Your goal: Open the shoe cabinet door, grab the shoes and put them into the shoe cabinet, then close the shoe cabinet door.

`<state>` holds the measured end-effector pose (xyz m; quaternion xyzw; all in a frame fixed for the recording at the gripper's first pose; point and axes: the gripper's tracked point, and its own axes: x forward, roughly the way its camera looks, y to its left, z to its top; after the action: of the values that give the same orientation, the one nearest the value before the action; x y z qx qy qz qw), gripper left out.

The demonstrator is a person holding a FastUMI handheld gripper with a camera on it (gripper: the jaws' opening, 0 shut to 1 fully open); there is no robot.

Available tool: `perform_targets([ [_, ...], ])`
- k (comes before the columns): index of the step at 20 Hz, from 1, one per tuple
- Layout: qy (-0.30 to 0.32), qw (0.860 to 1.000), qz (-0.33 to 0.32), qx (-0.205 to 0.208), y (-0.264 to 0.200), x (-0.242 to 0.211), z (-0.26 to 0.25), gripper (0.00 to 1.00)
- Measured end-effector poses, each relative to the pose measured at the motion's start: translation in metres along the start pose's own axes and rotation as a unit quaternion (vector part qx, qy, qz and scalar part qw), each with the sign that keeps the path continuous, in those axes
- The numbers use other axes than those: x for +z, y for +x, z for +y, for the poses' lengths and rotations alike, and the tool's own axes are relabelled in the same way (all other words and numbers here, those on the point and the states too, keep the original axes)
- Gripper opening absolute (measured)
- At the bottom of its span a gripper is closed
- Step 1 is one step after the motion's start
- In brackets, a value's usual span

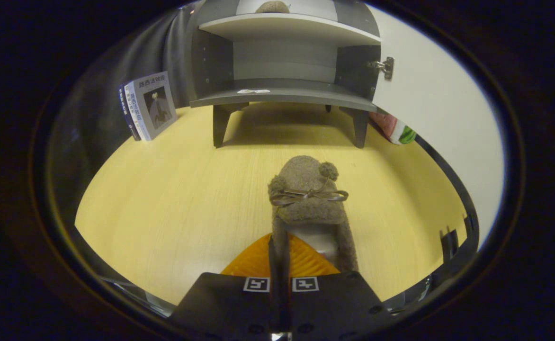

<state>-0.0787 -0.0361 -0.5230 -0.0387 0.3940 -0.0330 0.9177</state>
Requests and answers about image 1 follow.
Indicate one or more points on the dark blue book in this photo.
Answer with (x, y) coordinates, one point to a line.
(126, 113)

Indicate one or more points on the black backdrop cloth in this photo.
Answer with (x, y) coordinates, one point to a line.
(97, 118)

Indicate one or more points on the white shoe cabinet door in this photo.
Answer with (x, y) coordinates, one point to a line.
(438, 94)

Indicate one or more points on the brown fuzzy shoe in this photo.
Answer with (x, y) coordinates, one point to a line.
(306, 208)
(273, 7)

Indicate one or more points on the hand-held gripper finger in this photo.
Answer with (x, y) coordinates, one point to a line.
(275, 298)
(287, 298)

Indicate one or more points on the watermelon print pouch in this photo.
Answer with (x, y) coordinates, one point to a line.
(398, 130)

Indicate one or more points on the blue and white book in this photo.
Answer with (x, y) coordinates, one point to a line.
(131, 109)

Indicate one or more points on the silver door hinge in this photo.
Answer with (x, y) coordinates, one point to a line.
(386, 66)

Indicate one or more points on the grey shoe cabinet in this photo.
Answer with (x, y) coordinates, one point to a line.
(282, 94)

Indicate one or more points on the grey portrait cover book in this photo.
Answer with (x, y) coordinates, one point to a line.
(159, 106)

